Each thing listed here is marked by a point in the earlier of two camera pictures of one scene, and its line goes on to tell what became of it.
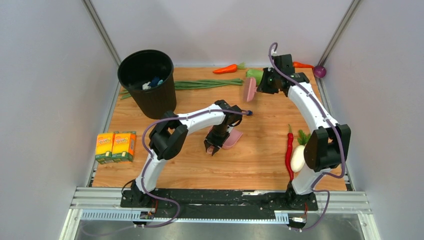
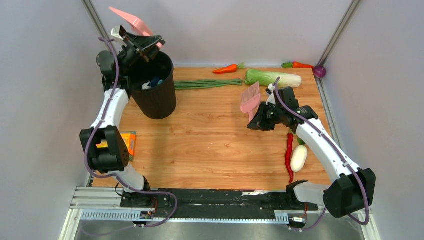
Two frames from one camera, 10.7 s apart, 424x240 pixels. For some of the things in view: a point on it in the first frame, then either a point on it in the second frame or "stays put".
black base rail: (182, 203) stays put
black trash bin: (139, 67) stays put
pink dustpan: (233, 138) → (138, 25)
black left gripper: (210, 141) → (145, 46)
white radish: (297, 160) stays put
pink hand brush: (250, 88) → (250, 99)
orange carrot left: (230, 69) stays put
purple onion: (319, 71) stays put
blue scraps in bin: (156, 81) stays put
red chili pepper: (290, 140) stays put
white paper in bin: (145, 86) stays put
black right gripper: (263, 87) → (258, 122)
